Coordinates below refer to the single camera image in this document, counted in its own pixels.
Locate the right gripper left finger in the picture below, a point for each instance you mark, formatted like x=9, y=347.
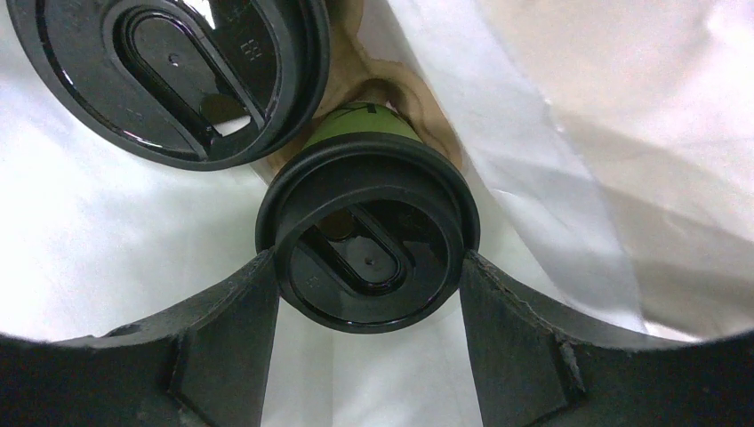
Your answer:
x=202, y=362

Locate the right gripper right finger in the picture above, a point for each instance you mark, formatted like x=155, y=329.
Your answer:
x=537, y=362

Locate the black plastic cup lid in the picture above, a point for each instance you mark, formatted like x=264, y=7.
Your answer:
x=368, y=231

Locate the light blue paper bag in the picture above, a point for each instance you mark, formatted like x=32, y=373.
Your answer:
x=608, y=146

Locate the green paper coffee cup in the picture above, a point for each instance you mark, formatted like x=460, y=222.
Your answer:
x=362, y=117

